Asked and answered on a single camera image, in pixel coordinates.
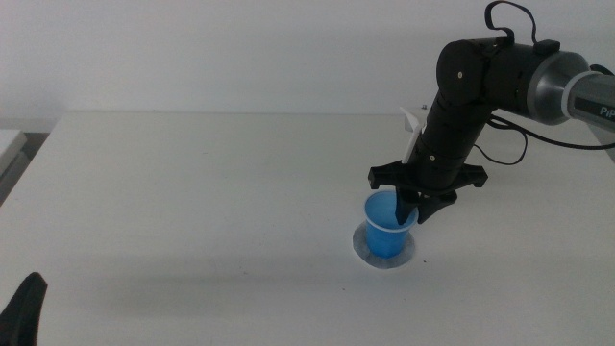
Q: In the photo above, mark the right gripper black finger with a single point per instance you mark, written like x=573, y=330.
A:
x=404, y=206
x=432, y=204

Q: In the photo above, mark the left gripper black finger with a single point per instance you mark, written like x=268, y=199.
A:
x=24, y=312

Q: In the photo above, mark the blue plastic cup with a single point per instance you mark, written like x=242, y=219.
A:
x=384, y=240

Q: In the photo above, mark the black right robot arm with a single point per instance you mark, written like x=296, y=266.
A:
x=480, y=77

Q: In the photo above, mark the grey round cup mat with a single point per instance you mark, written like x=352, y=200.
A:
x=360, y=249

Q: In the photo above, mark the white side table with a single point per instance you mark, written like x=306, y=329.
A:
x=7, y=144

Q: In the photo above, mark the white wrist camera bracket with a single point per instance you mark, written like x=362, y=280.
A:
x=413, y=137

